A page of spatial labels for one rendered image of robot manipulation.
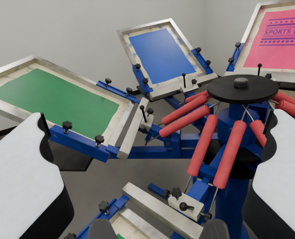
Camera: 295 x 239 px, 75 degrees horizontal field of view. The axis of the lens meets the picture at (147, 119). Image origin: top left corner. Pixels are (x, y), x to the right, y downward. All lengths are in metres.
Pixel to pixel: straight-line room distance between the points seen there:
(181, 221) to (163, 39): 1.61
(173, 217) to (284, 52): 1.48
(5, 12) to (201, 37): 3.67
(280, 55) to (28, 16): 3.58
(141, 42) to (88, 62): 2.24
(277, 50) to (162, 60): 0.90
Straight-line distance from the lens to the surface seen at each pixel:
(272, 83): 1.07
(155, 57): 1.80
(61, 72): 1.51
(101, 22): 4.00
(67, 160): 1.38
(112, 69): 4.13
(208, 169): 0.94
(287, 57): 1.82
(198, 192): 0.87
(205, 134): 0.92
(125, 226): 0.93
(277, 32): 2.01
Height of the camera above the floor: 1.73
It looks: 31 degrees down
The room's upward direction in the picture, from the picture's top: 11 degrees counter-clockwise
